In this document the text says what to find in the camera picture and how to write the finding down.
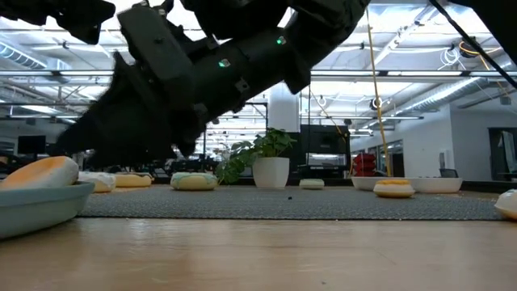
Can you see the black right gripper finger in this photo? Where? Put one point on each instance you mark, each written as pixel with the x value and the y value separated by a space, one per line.
pixel 161 137
pixel 153 48

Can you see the chocolate frosted donut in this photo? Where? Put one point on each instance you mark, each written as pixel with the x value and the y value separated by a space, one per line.
pixel 133 180

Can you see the teal frosted donut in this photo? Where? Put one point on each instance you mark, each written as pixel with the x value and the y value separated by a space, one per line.
pixel 194 182

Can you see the white frosted donut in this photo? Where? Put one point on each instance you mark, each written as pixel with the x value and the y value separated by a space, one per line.
pixel 99 182

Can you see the yellow frosted donut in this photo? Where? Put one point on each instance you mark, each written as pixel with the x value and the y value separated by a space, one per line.
pixel 393 190
pixel 40 171

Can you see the small green donut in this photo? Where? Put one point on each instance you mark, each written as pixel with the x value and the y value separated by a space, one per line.
pixel 312 184

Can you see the pink sprinkled white donut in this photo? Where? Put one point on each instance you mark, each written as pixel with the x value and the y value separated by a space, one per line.
pixel 508 204

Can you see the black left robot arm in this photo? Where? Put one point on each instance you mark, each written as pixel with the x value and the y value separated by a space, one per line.
pixel 81 20

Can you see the green plant in white pot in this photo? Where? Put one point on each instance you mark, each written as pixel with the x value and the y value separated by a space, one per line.
pixel 270 171

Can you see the grey woven placemat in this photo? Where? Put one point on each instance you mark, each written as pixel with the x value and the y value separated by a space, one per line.
pixel 262 204

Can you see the black monitor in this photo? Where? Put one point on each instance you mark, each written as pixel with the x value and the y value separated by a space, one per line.
pixel 31 144

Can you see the teal round plate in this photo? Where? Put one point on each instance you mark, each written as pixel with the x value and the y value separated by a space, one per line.
pixel 36 210

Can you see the red cabinet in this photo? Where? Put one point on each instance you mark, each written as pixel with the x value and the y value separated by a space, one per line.
pixel 364 163

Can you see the white round plate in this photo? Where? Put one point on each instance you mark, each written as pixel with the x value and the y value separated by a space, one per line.
pixel 436 185

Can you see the black office chair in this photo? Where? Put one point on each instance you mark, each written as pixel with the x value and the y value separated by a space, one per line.
pixel 449 173

